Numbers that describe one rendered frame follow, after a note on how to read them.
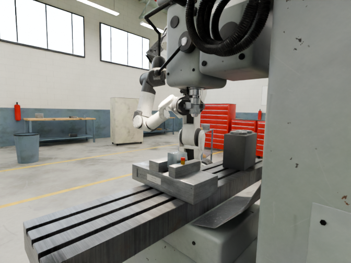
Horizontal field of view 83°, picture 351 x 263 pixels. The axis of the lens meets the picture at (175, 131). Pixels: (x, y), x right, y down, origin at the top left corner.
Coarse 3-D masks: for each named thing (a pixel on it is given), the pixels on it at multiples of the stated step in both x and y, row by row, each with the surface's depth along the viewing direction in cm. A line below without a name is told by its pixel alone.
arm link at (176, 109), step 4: (176, 100) 95; (180, 100) 86; (184, 100) 86; (188, 100) 86; (176, 104) 93; (180, 104) 85; (176, 108) 93; (180, 108) 85; (184, 108) 86; (176, 112) 96; (180, 112) 94; (184, 112) 93; (188, 112) 93; (200, 112) 89
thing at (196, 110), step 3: (192, 102) 82; (195, 102) 82; (198, 102) 82; (195, 105) 82; (198, 105) 82; (195, 108) 82; (198, 108) 83; (189, 111) 84; (192, 111) 82; (195, 111) 82; (198, 111) 83
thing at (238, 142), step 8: (224, 136) 109; (232, 136) 106; (240, 136) 104; (248, 136) 105; (256, 136) 119; (224, 144) 109; (232, 144) 106; (240, 144) 104; (248, 144) 106; (224, 152) 110; (232, 152) 107; (240, 152) 104; (248, 152) 108; (224, 160) 110; (232, 160) 107; (240, 160) 104; (248, 160) 109; (232, 168) 107; (240, 168) 105
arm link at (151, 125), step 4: (152, 116) 113; (156, 116) 110; (144, 120) 116; (148, 120) 114; (152, 120) 112; (156, 120) 110; (160, 120) 110; (144, 124) 115; (148, 124) 113; (152, 124) 112; (156, 124) 112; (140, 128) 117; (144, 128) 116; (148, 128) 115; (152, 128) 115; (156, 128) 122
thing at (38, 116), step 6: (36, 114) 629; (42, 114) 636; (30, 120) 580; (36, 120) 590; (42, 120) 601; (48, 120) 612; (54, 120) 624; (30, 126) 583; (30, 132) 584; (144, 132) 886; (42, 138) 643; (48, 138) 645; (54, 138) 648; (60, 138) 651; (66, 138) 658
